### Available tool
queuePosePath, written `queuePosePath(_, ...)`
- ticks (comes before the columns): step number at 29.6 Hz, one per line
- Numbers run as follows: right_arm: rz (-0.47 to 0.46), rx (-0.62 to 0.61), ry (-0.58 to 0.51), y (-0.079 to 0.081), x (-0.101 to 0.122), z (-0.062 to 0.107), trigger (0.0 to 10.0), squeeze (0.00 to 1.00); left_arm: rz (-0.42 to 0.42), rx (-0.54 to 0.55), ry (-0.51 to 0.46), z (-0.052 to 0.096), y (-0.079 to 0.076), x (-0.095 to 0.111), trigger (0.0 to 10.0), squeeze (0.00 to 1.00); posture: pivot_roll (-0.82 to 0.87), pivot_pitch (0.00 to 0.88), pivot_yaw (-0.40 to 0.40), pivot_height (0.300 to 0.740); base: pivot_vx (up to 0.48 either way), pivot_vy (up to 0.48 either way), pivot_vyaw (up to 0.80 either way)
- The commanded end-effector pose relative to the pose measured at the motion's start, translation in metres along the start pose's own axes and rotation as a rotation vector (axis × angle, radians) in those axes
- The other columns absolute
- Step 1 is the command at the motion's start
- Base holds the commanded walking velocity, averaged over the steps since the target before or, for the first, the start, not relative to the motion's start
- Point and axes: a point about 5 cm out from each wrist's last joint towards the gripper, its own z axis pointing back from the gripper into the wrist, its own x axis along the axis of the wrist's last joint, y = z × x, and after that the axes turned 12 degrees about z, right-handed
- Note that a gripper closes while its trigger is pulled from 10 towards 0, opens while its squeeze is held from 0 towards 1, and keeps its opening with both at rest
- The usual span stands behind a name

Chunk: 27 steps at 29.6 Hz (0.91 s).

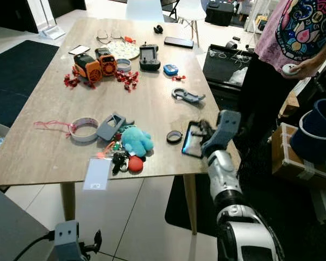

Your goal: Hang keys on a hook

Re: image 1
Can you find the white phone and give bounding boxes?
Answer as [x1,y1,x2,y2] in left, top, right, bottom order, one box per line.
[68,45,91,57]

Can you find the grey blue carabiner hook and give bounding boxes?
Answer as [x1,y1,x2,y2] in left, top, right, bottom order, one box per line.
[172,88,206,104]

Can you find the white patterned plate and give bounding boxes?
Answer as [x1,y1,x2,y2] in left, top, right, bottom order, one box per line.
[107,40,140,60]

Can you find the small grey tape roll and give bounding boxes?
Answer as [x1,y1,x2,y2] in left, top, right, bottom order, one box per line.
[116,58,132,73]

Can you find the small black ring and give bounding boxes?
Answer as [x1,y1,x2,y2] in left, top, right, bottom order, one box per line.
[166,130,183,145]

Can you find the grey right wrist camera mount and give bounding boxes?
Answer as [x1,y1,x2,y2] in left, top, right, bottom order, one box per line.
[201,110,242,158]

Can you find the white card badge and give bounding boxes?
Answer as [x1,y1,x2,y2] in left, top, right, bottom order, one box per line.
[83,158,111,191]

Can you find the blue plush toy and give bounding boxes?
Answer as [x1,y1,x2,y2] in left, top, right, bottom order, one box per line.
[121,126,154,158]

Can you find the black smartphone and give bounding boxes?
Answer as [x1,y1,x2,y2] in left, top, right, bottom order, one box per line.
[181,121,210,159]

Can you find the black floor rug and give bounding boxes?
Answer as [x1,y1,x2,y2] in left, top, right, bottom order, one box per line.
[0,40,60,128]

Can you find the white round puck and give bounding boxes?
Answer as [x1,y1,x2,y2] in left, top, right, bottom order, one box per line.
[281,63,299,76]

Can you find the black case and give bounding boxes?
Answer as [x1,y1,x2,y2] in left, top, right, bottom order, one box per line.
[204,0,235,27]

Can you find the black bunch of keys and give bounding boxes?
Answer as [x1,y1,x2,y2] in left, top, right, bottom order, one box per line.
[112,151,129,176]

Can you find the person in patterned pink shirt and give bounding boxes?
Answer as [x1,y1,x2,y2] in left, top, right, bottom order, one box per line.
[234,0,326,136]

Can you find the black open crate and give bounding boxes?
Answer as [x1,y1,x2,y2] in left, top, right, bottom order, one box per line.
[202,45,256,90]

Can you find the light wooden table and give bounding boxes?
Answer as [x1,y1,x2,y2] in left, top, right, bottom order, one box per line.
[0,16,241,235]

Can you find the red round keychain pendant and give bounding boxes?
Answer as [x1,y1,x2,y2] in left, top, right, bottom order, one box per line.
[128,156,145,174]

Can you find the orange green keyring strap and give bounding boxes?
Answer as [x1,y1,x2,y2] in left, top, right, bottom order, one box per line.
[99,140,123,158]

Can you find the small blue device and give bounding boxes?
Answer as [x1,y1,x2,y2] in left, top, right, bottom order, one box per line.
[163,64,179,77]

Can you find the grey plastic box frame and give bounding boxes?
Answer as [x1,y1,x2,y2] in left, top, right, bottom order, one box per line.
[96,113,127,142]

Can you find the dark blue bucket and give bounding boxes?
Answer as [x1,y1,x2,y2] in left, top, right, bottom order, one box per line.
[289,98,326,164]

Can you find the black rug under table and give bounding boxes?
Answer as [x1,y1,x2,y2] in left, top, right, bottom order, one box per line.
[165,174,326,261]

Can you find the orange black device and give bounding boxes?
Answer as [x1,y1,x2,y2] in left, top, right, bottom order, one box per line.
[73,54,103,83]
[96,47,118,77]

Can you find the large white tape roll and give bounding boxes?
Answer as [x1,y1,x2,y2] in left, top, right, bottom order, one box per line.
[70,117,99,143]

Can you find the flat black phone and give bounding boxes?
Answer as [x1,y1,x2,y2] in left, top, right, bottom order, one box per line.
[164,36,195,49]

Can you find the white plastic bag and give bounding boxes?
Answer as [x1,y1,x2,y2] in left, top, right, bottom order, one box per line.
[228,66,248,86]

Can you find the taped cardboard box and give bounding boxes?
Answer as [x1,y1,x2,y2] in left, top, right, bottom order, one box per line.
[271,122,326,190]

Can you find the thin wire glasses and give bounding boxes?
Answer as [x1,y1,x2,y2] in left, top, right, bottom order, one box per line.
[97,30,124,46]

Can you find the pink string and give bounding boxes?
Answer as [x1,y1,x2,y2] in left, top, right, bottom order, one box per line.
[34,120,74,136]

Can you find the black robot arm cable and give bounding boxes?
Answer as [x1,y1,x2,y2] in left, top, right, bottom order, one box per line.
[12,232,56,261]

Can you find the white floor stand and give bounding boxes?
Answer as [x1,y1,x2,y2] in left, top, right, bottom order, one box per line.
[24,0,66,40]

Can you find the grey cabinet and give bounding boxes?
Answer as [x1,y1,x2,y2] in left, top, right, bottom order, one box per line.
[0,188,47,261]

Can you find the red small parts heap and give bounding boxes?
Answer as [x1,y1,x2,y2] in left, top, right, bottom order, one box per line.
[64,71,96,90]
[115,70,139,92]

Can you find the person hand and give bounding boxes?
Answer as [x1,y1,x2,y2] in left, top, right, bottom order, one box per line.
[295,56,322,77]

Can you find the black handheld controller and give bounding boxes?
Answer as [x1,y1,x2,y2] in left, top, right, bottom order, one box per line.
[139,43,161,72]

